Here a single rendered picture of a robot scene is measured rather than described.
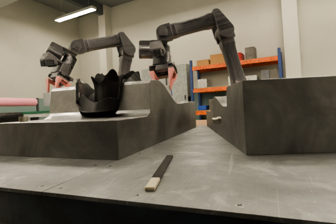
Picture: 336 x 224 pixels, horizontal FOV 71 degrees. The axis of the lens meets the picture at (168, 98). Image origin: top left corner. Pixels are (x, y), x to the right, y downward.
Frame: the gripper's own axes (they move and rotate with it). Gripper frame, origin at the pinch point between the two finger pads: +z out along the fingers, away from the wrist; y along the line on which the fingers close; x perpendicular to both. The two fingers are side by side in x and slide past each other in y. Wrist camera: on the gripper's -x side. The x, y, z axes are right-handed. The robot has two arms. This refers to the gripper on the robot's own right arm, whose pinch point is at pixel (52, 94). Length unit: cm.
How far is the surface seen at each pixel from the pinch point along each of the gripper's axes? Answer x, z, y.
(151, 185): -29, 32, 81
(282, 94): -15, 16, 90
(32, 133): -27, 27, 52
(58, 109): -19, 19, 44
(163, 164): -23, 29, 78
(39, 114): 174, -81, -354
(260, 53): 419, -353, -9
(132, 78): -17, 10, 61
